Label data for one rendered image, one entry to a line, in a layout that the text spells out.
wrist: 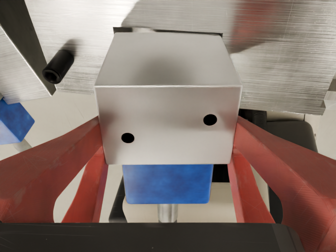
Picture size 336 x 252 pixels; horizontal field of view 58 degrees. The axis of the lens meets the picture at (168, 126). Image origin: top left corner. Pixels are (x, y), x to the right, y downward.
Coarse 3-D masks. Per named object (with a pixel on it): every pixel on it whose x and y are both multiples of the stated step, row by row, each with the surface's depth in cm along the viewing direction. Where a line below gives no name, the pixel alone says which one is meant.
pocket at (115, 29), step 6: (114, 30) 15; (120, 30) 16; (126, 30) 17; (132, 30) 18; (138, 30) 18; (144, 30) 18; (150, 30) 18; (156, 30) 17; (162, 30) 17; (168, 30) 17; (174, 30) 17; (180, 30) 17
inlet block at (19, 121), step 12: (0, 96) 25; (0, 108) 25; (12, 108) 26; (24, 108) 27; (0, 120) 25; (12, 120) 26; (24, 120) 27; (0, 132) 26; (12, 132) 26; (24, 132) 27; (0, 144) 27; (12, 144) 28; (24, 144) 29
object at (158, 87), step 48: (144, 48) 13; (192, 48) 13; (96, 96) 10; (144, 96) 10; (192, 96) 10; (240, 96) 10; (144, 144) 11; (192, 144) 11; (144, 192) 15; (192, 192) 15
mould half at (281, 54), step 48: (48, 0) 14; (96, 0) 14; (144, 0) 14; (192, 0) 13; (240, 0) 13; (288, 0) 13; (48, 48) 16; (96, 48) 16; (240, 48) 14; (288, 48) 14; (288, 96) 16
